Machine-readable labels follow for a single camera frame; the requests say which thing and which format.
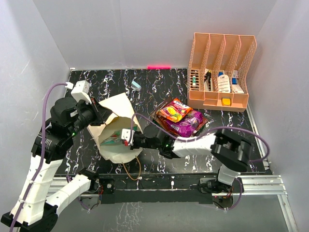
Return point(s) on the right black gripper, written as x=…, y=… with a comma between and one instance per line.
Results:
x=134, y=146

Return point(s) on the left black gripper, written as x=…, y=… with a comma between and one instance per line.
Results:
x=101, y=112

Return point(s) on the teal Fox's candy packet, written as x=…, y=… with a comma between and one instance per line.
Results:
x=114, y=139

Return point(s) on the brown paper bag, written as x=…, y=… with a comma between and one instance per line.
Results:
x=118, y=120

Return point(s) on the red Doritos chips bag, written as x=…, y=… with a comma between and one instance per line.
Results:
x=187, y=127

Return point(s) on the colourful candy packet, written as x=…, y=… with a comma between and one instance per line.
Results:
x=174, y=111

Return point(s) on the purple snack packet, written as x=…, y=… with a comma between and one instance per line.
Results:
x=195, y=113

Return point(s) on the red brown snack box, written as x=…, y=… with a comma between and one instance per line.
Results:
x=153, y=114

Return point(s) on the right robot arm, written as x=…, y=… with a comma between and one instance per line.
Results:
x=231, y=149

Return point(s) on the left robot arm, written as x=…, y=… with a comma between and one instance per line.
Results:
x=34, y=211

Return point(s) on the light blue stapler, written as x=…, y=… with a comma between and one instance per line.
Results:
x=135, y=86

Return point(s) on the pink tape strip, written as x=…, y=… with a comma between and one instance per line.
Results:
x=158, y=67

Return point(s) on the yellow sticky notes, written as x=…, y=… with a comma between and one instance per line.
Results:
x=226, y=101

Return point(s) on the white labelled bottle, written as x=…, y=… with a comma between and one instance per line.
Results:
x=223, y=83

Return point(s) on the orange desk organizer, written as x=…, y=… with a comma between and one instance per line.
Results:
x=211, y=56

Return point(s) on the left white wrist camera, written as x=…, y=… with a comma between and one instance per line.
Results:
x=79, y=91

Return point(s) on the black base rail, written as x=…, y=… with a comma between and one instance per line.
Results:
x=161, y=188

